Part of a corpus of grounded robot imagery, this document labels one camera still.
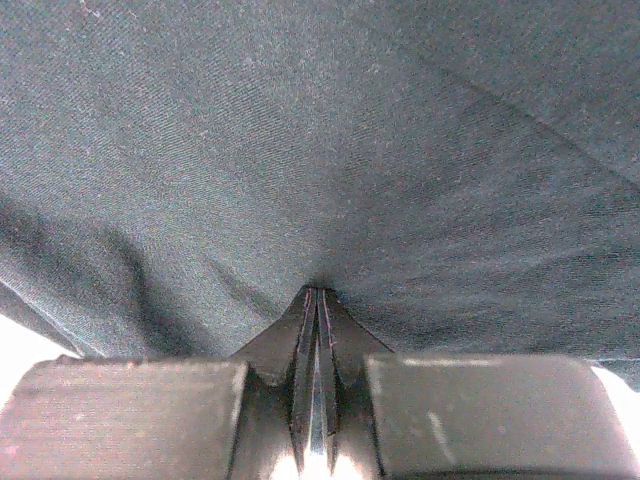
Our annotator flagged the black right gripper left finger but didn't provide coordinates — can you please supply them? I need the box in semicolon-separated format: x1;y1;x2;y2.
1;288;316;479

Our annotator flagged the black t-shirt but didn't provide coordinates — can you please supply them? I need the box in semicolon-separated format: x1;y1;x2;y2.
1;1;639;386

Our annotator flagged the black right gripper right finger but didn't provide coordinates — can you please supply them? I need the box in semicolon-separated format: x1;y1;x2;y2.
319;292;639;479

